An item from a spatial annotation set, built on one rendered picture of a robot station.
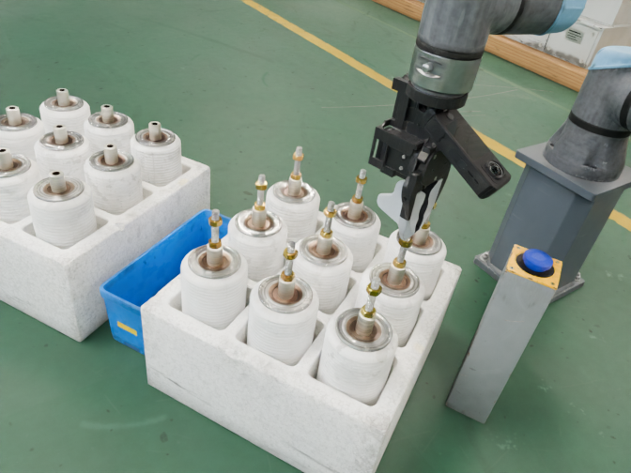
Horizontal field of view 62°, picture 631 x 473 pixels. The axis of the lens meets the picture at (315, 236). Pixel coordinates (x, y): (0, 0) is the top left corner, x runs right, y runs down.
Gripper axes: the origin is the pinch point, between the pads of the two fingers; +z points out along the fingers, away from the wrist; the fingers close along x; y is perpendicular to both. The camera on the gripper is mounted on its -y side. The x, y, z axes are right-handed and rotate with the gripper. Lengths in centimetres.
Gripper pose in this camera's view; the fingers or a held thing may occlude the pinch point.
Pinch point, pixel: (412, 232)
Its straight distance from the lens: 73.4
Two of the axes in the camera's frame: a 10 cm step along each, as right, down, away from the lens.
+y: -7.4, -4.7, 4.8
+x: -6.6, 3.8, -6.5
